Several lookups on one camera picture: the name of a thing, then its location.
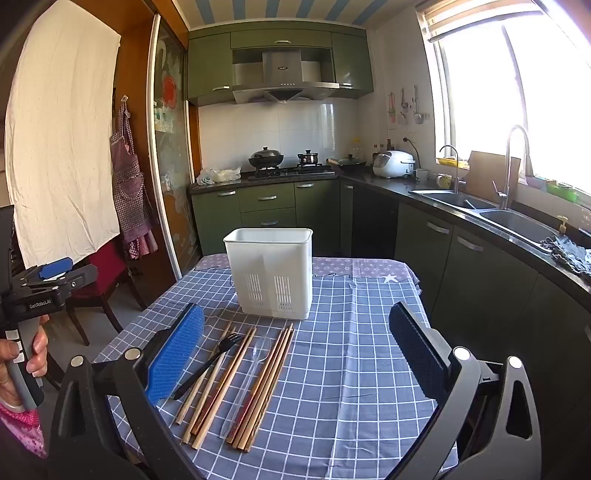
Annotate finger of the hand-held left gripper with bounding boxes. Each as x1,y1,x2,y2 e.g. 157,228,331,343
39,257,75,280
60,264,99,301

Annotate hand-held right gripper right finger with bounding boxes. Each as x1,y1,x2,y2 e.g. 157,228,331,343
388,301,543,480

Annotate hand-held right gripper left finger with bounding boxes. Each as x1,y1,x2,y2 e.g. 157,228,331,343
46,302,206,480

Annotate light bamboo chopstick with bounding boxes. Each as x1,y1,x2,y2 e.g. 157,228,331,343
188,328,254,437
182,328,239,445
191,328,257,450
175,320,233,425

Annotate black plastic fork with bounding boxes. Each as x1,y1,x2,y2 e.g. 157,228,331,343
172,332,246,401

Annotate clear plastic spoon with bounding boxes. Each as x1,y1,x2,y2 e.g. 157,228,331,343
219,336,273,440

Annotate reddish brown wooden chopstick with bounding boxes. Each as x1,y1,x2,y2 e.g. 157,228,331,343
238,325,294,452
226,327,290,445
232,324,292,448
244,329,296,453

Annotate white plastic utensil holder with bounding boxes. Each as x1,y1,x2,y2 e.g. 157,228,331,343
223,228,313,320

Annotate person's left forearm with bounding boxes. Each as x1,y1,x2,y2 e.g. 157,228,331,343
0,399,47,460

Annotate person's left hand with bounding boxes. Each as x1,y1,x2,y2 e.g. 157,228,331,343
0,314,49,409

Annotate red wooden chair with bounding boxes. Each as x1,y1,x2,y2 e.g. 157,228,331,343
65,240,148,347

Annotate blue checked tablecloth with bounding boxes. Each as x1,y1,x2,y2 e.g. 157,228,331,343
92,256,462,480

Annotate green base cabinets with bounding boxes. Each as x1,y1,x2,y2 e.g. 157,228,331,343
190,178,591,416

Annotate purple checked apron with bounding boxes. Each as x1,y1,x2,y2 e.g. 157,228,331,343
109,102,160,260

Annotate purple patterned cloth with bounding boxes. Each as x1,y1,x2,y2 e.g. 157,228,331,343
194,252,422,285

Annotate white hanging sheet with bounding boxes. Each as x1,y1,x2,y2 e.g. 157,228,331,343
4,0,123,268

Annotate decorated glass sliding door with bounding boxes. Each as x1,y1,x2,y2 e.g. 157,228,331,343
147,14,205,296

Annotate steel double sink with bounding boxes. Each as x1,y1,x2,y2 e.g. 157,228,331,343
409,187,565,246

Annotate black kitchen countertop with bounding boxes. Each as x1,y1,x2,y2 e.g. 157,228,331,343
187,168,591,301

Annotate white plastic bag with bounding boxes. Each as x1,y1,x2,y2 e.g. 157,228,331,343
197,166,242,186

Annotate dark crumpled cloth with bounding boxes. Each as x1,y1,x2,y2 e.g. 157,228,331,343
539,234,591,278

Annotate white rice cooker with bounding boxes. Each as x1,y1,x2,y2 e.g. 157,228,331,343
372,150,416,179

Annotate small steel faucet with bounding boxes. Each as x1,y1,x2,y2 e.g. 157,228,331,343
438,144,461,194

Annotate wooden cutting board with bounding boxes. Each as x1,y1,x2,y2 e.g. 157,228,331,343
465,150,522,200

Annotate pan with green lid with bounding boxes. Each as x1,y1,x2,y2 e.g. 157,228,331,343
327,154,368,171

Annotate condiment bottles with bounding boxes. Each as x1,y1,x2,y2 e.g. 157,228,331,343
348,137,394,160

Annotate tall steel faucet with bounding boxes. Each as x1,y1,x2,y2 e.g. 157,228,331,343
491,124,535,211

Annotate black wok with lid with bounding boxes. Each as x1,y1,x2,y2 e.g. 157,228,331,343
248,147,285,171

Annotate black gas stove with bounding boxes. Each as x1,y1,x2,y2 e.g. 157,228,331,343
246,165,336,181

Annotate steel range hood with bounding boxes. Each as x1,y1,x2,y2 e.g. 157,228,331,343
231,48,341,105

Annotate kitchen window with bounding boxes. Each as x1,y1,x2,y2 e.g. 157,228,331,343
416,0,591,188

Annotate window roller blind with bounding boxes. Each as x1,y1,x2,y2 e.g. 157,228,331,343
421,0,542,43

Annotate wall utensil rack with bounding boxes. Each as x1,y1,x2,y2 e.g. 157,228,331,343
385,85,431,127

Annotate green wall cabinets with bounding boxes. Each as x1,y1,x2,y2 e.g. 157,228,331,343
187,23,376,108

